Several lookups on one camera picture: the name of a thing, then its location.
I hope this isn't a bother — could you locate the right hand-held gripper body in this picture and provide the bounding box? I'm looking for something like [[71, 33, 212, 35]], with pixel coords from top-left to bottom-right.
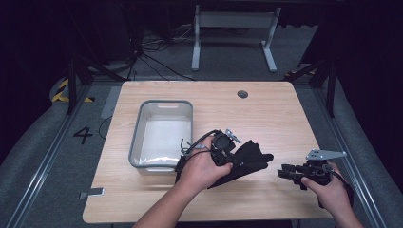
[[297, 148, 348, 188]]

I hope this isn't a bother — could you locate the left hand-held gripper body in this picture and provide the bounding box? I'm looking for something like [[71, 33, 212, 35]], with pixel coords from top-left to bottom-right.
[[209, 128, 241, 167]]

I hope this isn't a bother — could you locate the person's right hand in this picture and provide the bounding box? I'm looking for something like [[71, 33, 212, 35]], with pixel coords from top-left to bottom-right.
[[300, 161, 354, 217]]

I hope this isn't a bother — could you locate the person's left hand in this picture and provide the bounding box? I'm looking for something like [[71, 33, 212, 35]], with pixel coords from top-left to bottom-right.
[[175, 136, 235, 196]]

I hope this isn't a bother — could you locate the grey plastic bin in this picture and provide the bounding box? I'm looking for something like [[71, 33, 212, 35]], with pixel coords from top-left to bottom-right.
[[127, 99, 194, 176]]

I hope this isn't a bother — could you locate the black metal stand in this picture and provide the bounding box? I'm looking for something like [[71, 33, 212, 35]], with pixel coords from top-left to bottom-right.
[[284, 59, 337, 119], [66, 56, 128, 116]]

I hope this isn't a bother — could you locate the yellow black hazard tape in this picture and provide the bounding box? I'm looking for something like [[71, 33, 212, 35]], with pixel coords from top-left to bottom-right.
[[51, 78, 96, 104]]

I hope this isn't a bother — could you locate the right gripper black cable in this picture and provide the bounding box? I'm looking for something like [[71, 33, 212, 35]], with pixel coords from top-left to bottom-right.
[[321, 162, 355, 210]]

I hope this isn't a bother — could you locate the thin black floor cable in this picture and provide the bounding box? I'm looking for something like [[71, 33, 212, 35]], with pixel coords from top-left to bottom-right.
[[98, 115, 114, 141]]

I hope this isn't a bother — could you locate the tangle of floor cables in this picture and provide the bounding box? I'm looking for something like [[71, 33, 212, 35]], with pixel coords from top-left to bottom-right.
[[126, 25, 196, 82]]

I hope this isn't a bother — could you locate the grey metal desk frame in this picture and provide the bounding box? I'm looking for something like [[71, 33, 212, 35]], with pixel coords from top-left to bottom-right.
[[191, 4, 282, 73]]

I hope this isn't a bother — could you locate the small grey metal bracket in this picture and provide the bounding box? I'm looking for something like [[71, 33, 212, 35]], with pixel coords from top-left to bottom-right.
[[78, 187, 106, 200]]

